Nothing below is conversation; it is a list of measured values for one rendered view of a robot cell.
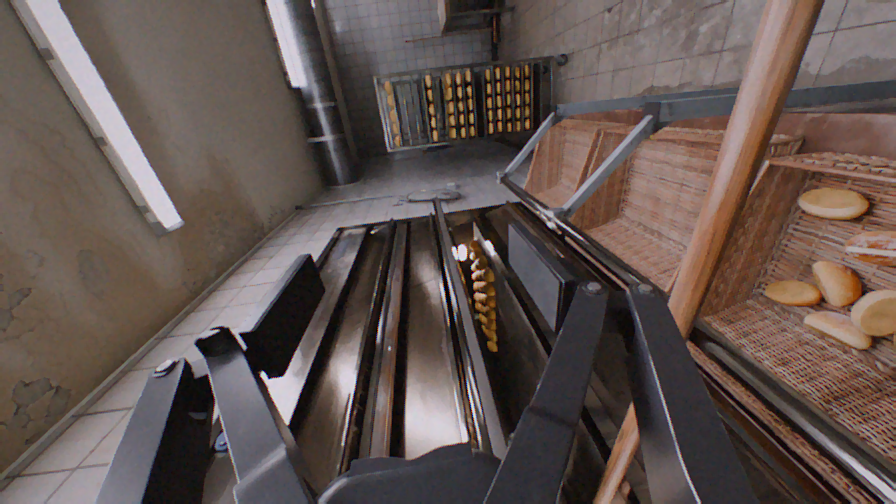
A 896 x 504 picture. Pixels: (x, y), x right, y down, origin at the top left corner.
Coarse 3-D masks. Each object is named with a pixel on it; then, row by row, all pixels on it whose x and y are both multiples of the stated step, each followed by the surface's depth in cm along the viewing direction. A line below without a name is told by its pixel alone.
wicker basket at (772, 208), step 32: (768, 160) 55; (800, 160) 53; (832, 160) 51; (864, 160) 48; (768, 192) 59; (800, 192) 60; (864, 192) 51; (768, 224) 63; (800, 224) 62; (864, 224) 51; (736, 256) 66; (768, 256) 68; (800, 256) 62; (832, 256) 57; (736, 288) 71; (864, 288) 53; (704, 320) 74; (736, 320) 71; (768, 320) 67; (800, 320) 64; (768, 352) 61; (800, 352) 59; (832, 352) 57; (864, 352) 54; (736, 384) 59; (832, 384) 52; (864, 384) 50; (768, 416) 53; (832, 416) 49; (864, 416) 47; (800, 448) 47; (832, 480) 43
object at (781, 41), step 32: (768, 0) 18; (800, 0) 17; (768, 32) 18; (800, 32) 17; (768, 64) 19; (800, 64) 18; (768, 96) 19; (736, 128) 21; (768, 128) 20; (736, 160) 22; (736, 192) 23; (704, 224) 25; (736, 224) 24; (704, 256) 26; (704, 288) 28; (608, 480) 50
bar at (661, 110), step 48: (672, 96) 101; (720, 96) 56; (816, 96) 58; (864, 96) 60; (528, 144) 104; (624, 144) 61; (576, 192) 66; (576, 240) 56; (720, 336) 30; (768, 384) 25; (816, 432) 21; (864, 480) 18
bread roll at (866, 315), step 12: (864, 300) 49; (876, 300) 48; (888, 300) 47; (852, 312) 51; (864, 312) 49; (876, 312) 48; (888, 312) 47; (864, 324) 50; (876, 324) 49; (888, 324) 48
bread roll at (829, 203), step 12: (816, 192) 55; (828, 192) 54; (840, 192) 52; (852, 192) 51; (804, 204) 56; (816, 204) 54; (828, 204) 53; (840, 204) 51; (852, 204) 50; (864, 204) 49; (828, 216) 53; (840, 216) 51; (852, 216) 50
